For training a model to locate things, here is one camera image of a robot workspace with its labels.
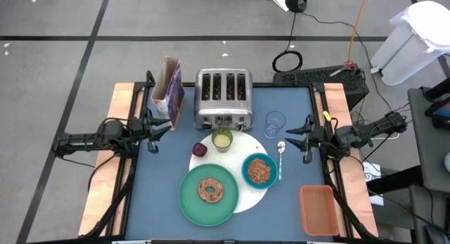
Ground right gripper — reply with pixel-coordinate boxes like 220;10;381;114
284;114;326;165

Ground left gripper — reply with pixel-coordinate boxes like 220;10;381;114
131;116;174;155

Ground spoon with teal patterned handle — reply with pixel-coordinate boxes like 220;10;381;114
276;140;287;181

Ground clear plastic cup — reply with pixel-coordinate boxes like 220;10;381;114
264;110;287;139

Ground purple raisin cereal box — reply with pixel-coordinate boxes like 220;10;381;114
150;56;186;131

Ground dark red plum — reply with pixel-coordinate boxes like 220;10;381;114
192;142;209;158

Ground brown bagel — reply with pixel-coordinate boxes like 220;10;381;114
197;177;225;204

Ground light wooden side board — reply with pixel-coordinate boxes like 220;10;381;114
314;82;380;238
77;82;146;237

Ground blue plastic bowl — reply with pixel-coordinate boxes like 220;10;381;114
241;152;279;191

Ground brown cereal pile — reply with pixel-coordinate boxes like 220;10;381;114
247;158;272;184

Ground black perforated computer case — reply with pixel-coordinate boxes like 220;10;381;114
272;64;370;106

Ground green faceted plastic cup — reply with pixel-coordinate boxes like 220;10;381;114
211;127;234;153

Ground white round placemat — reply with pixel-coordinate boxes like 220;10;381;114
188;130;270;214

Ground silver four-slot toaster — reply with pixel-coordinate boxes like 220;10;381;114
193;68;255;131

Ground orange plastic tray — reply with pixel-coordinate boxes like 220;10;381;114
299;185;341;236

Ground white printed paper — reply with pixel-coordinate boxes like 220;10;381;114
361;161;385;206

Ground mint green plate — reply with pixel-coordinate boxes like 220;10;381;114
178;163;240;227

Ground grey cart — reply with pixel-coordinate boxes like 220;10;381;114
407;85;450;244

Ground black tablet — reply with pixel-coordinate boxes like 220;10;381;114
424;98;450;129

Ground white trash bin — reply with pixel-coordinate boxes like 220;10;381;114
371;0;450;86

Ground black aluminium table frame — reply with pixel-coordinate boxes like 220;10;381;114
82;70;380;244

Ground black coiled cable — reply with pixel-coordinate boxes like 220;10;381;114
272;10;304;74

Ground red-handled scissors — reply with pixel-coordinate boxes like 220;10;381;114
329;60;358;78

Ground orange cable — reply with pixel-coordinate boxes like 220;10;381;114
347;0;370;62

